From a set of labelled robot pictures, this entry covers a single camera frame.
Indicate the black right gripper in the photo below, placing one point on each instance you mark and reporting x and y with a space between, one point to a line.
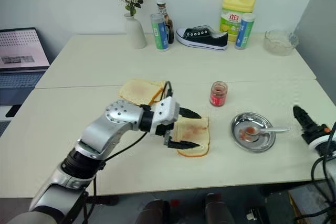
313 132

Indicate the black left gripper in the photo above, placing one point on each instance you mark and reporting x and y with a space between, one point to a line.
164 129

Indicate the toast bread slice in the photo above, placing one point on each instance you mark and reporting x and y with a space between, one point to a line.
134 90
193 129
194 152
157 95

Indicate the metal spoon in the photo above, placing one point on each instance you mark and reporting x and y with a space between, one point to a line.
278 129

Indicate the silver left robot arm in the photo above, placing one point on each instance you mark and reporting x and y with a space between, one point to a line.
115 127

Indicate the glass jar of red jam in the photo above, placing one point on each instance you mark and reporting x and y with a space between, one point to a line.
218 99

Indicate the round metal plate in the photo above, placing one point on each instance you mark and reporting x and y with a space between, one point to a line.
244 142

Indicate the small red object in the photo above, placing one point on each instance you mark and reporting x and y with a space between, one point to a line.
175 203

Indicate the clear glass bowl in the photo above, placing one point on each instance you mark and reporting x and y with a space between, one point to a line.
279 44

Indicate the dark rounded shape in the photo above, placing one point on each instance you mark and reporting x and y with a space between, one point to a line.
219 211
153 212

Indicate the black white canvas sneaker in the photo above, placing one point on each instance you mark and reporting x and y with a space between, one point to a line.
204 40

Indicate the green blue tube canister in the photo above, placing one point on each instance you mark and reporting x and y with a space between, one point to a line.
158 35
244 33

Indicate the white ceramic vase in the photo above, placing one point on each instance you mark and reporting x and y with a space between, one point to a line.
136 35

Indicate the small white object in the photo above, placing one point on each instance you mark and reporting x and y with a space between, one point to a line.
252 214

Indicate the dark sauce bottle white cap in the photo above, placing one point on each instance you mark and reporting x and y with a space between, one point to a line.
162 7

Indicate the yellow detergent pump bottle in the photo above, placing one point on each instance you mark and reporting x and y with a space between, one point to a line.
236 3

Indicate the black smartphone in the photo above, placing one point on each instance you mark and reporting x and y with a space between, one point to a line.
13 111

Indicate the grey flat pad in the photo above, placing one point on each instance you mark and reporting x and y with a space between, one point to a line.
4 128

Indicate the open grey laptop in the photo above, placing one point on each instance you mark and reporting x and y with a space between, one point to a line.
21 48

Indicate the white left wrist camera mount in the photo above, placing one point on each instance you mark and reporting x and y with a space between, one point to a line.
165 111

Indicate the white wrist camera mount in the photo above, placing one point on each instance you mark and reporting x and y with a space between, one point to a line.
165 111
319 141

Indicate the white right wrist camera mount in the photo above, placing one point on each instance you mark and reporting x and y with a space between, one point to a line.
319 141

